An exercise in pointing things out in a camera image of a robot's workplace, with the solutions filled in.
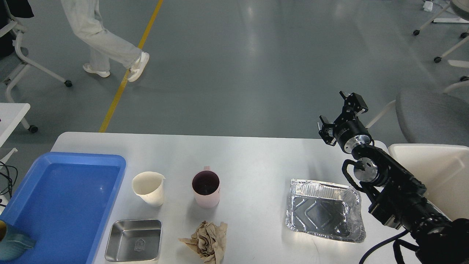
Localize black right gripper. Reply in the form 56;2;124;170
318;91;372;154

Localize pink mug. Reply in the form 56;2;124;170
192;166;221;209

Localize steel square tray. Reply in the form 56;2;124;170
104;219;162;262

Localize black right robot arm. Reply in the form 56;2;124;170
318;91;469;264

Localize grey office chair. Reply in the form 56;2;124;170
366;88;469;146

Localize aluminium foil tray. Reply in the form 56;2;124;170
285;179;366;243

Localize beige plastic bin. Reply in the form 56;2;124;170
388;143;469;220

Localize white chair top right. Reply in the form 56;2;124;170
412;0;468;69

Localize white chair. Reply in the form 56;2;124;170
1;0;72;103
412;0;468;69

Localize crumpled brown paper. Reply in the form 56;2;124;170
178;221;228;264

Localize white paper cup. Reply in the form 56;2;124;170
131;172;165;207

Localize person in grey trousers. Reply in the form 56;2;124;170
60;0;150;82

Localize blue plastic tray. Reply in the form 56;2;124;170
1;152;126;264

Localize white side table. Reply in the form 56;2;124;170
0;103;38;146

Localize white chair left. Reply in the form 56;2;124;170
1;0;72;103

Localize teal mug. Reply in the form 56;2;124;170
0;221;36;262

